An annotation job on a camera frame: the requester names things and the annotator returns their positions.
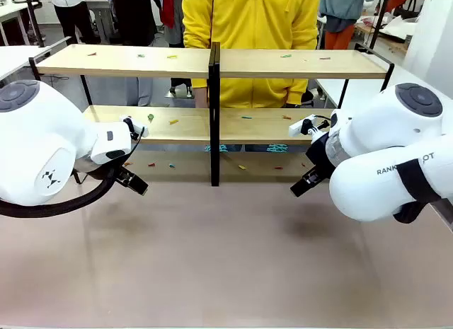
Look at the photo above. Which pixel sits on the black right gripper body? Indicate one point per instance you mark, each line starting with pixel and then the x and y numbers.
pixel 320 150

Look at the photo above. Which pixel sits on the white crumpled bag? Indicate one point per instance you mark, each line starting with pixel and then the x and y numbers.
pixel 400 24

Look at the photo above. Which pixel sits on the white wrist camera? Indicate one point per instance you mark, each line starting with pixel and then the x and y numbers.
pixel 131 126
pixel 299 128

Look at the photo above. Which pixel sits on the person's right hand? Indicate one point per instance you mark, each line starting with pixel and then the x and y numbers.
pixel 201 97

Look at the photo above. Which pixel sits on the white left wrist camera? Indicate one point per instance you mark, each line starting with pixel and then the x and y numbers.
pixel 131 126

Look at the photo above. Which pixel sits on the person in white top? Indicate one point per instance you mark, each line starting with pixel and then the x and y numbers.
pixel 74 10

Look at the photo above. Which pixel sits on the grey background table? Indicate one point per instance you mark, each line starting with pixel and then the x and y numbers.
pixel 101 17

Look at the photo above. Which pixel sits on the white side table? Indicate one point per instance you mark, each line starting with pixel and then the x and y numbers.
pixel 17 62
pixel 357 92

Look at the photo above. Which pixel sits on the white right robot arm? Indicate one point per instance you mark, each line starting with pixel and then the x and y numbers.
pixel 389 131

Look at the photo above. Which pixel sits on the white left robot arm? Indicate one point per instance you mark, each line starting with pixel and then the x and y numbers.
pixel 42 145

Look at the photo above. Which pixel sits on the person in red vest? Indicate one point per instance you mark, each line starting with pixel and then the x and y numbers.
pixel 168 7

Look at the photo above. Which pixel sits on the person's right forearm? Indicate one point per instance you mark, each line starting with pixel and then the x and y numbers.
pixel 200 83

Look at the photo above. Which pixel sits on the person in dark clothes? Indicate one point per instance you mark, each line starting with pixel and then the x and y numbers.
pixel 134 14

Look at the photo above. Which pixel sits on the person in grey-teal hoodie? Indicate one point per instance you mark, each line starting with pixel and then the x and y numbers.
pixel 339 10

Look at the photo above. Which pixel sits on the person in yellow hoodie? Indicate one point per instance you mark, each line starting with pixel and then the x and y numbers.
pixel 255 21

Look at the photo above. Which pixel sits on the black stand pole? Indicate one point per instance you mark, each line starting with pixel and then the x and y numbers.
pixel 380 21

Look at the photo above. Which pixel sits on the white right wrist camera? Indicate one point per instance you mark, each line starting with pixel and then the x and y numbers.
pixel 299 128

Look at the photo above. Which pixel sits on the person's left forearm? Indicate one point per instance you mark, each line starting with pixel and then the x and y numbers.
pixel 297 88

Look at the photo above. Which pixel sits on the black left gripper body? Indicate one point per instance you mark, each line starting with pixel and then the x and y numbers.
pixel 118 174

